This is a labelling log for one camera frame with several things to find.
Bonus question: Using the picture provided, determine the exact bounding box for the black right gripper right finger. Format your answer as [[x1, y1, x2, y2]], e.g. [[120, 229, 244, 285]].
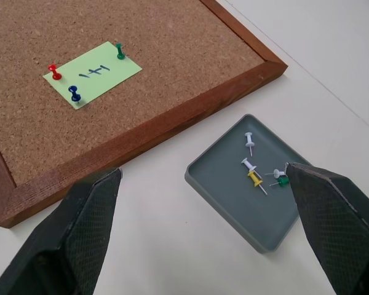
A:
[[285, 162, 369, 295]]

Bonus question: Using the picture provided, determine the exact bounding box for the wood-framed cork board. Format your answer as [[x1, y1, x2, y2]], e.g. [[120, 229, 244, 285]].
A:
[[0, 0, 289, 229]]

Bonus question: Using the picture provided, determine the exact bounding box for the yellow push pin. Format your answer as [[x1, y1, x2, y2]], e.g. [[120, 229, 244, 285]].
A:
[[247, 170, 268, 195]]

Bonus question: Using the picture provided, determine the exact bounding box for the blue push pin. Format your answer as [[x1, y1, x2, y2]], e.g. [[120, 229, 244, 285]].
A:
[[68, 85, 82, 103]]

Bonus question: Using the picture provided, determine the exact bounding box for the light green paper note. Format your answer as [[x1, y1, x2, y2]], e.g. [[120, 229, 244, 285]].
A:
[[42, 41, 143, 111]]

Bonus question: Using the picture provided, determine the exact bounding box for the red push pin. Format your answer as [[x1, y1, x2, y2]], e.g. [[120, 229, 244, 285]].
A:
[[47, 63, 63, 82]]

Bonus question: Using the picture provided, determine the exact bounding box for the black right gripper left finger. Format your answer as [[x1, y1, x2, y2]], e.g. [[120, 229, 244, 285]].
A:
[[0, 167, 124, 295]]

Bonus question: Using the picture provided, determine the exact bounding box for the white push pin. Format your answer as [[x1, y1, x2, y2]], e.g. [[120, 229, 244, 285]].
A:
[[264, 168, 287, 179], [240, 157, 258, 173], [244, 132, 256, 157]]

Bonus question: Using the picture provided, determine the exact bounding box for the grey plastic tray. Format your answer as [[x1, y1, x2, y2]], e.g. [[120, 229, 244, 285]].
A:
[[184, 114, 312, 254]]

